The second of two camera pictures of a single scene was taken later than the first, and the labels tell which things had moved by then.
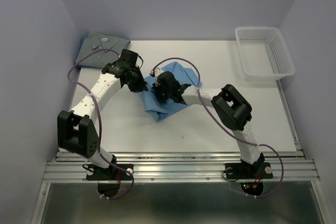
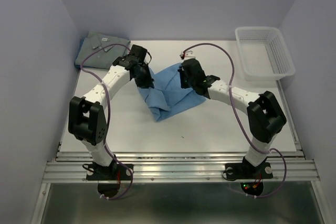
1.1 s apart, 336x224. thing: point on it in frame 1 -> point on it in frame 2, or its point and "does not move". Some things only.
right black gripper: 155,89 -> 183,84
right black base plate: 247,171 does not move
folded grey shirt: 96,41 does not move
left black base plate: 114,172 does not move
